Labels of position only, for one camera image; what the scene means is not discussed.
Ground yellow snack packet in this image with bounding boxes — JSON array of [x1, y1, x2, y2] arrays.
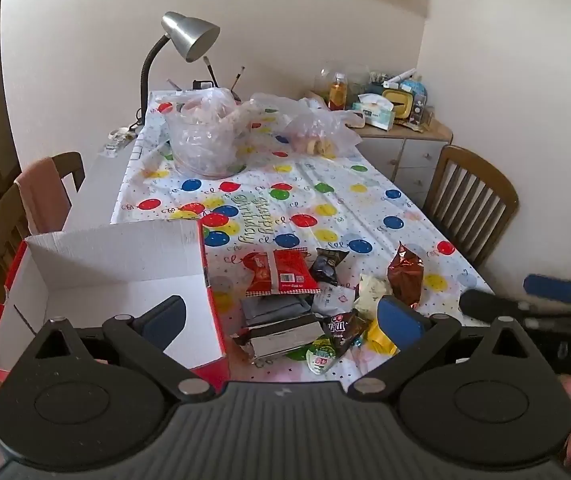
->
[[365, 317, 399, 357]]

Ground red snack packet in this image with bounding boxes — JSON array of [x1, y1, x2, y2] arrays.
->
[[242, 248, 321, 297]]

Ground balloon print tablecloth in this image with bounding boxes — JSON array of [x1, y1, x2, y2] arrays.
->
[[110, 91, 496, 396]]

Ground green jelly cup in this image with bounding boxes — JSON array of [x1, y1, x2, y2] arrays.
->
[[305, 336, 339, 375]]

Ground tissue box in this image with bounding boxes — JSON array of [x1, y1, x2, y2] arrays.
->
[[353, 94, 396, 131]]

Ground small white trinkets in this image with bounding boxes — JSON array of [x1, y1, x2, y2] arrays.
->
[[104, 125, 139, 157]]

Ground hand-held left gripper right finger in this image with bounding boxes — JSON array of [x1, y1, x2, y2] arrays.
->
[[348, 296, 535, 404]]

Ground pink cloth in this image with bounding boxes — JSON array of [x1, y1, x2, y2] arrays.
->
[[14, 156, 74, 236]]

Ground silver snack packet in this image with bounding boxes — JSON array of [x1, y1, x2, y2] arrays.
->
[[233, 314, 327, 361]]

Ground grey desk lamp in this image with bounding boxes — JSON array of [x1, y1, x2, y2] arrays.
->
[[136, 11, 221, 128]]

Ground white navy-edged snack packet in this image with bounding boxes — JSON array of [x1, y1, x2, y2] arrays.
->
[[310, 285, 359, 316]]

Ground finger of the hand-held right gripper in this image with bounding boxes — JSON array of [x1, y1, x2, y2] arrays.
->
[[524, 274, 571, 306], [459, 288, 536, 323]]

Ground brown candy packet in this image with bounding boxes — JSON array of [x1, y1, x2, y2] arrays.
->
[[323, 310, 370, 356]]

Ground yellow black device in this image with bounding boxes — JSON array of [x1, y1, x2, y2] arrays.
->
[[383, 87, 414, 121]]

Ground grey blue snack packet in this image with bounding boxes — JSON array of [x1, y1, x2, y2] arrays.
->
[[240, 295, 313, 326]]

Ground black snack packet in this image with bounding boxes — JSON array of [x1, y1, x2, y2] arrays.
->
[[309, 247, 350, 286]]

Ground shiny brown snack packet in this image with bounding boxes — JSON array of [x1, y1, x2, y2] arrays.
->
[[387, 241, 425, 309]]

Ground white drawer cabinet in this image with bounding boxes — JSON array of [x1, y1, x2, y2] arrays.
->
[[310, 91, 453, 211]]

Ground wooden chair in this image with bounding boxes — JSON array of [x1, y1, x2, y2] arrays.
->
[[423, 145, 519, 266], [0, 151, 86, 273]]

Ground crumpled white plastic bag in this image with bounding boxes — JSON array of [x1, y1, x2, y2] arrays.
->
[[236, 92, 311, 136]]

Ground clear glass jar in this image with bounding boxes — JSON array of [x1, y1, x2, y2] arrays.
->
[[313, 66, 339, 99]]

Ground plastic bag of pastries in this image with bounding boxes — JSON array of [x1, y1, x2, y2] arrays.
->
[[283, 105, 366, 158]]

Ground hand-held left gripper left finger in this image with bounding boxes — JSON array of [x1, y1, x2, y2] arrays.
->
[[30, 296, 216, 404]]

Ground large clear plastic bag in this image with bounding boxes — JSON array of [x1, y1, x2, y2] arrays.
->
[[166, 107, 249, 179]]

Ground red white cardboard box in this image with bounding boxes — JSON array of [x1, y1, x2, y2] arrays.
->
[[0, 217, 231, 383]]

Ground amber liquid bottle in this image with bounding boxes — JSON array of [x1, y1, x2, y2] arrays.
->
[[328, 73, 349, 111]]

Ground cream snack packet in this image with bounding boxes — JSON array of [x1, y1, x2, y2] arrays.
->
[[354, 273, 393, 318]]

